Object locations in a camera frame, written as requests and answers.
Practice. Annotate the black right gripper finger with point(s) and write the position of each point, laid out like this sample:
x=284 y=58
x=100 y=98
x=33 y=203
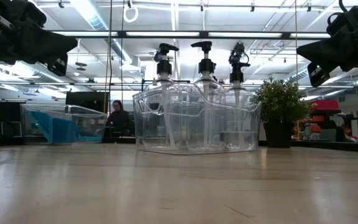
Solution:
x=322 y=53
x=317 y=74

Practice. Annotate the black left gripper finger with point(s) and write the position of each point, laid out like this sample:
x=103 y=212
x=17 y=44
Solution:
x=48 y=46
x=60 y=67

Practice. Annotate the red storage bin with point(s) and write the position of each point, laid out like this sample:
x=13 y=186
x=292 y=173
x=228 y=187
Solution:
x=325 y=105

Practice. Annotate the black monitor screen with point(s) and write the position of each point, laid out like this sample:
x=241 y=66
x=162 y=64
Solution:
x=85 y=101

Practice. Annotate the green plant in black pot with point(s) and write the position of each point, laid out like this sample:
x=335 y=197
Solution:
x=280 y=102

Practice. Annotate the small clear plastic bin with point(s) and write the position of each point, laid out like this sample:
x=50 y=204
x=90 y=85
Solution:
x=89 y=121

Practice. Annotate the person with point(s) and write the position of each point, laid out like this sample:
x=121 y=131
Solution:
x=118 y=118

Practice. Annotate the black overhead rig camera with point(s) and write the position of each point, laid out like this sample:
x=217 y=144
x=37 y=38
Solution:
x=237 y=51

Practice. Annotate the black overhead frame bar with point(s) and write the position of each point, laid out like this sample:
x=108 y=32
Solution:
x=228 y=34

